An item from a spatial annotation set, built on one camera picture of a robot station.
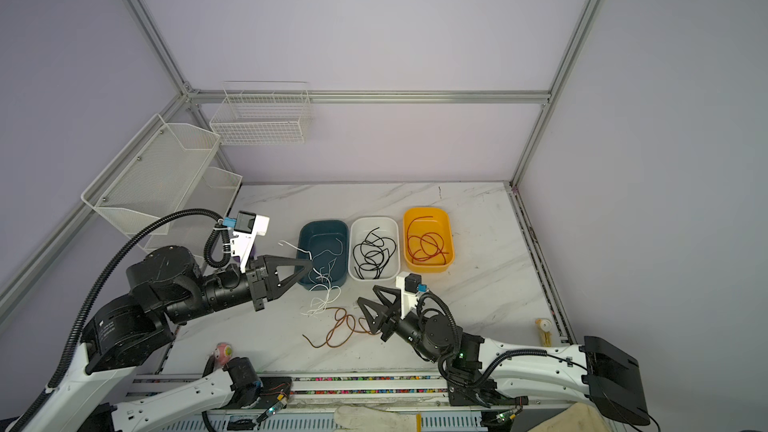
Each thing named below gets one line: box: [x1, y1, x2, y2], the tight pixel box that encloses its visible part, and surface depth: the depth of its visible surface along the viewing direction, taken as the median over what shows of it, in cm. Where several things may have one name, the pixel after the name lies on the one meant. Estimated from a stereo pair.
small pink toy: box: [214, 342, 233, 367], surface depth 78 cm
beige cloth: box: [529, 403, 611, 432], surface depth 71 cm
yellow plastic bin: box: [403, 207, 455, 273], surface depth 104 cm
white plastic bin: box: [348, 217, 400, 282], surface depth 100 cm
